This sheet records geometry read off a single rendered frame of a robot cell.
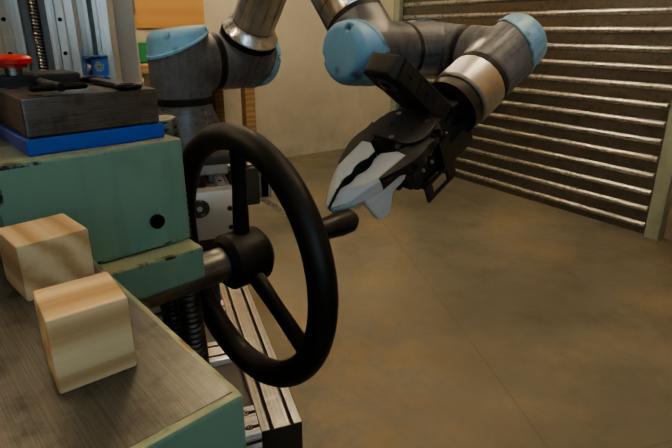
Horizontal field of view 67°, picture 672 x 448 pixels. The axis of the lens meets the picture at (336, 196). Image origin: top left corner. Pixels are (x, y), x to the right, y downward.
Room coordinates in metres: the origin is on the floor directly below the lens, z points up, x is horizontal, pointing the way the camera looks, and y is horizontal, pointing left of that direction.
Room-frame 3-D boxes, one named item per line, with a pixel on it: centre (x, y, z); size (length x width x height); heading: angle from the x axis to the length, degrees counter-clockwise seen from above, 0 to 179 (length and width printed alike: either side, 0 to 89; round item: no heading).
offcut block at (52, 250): (0.28, 0.17, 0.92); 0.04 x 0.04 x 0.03; 47
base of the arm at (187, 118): (1.02, 0.31, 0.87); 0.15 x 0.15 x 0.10
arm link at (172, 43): (1.03, 0.30, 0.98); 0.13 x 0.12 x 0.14; 132
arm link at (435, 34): (0.72, -0.13, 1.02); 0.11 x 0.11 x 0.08; 42
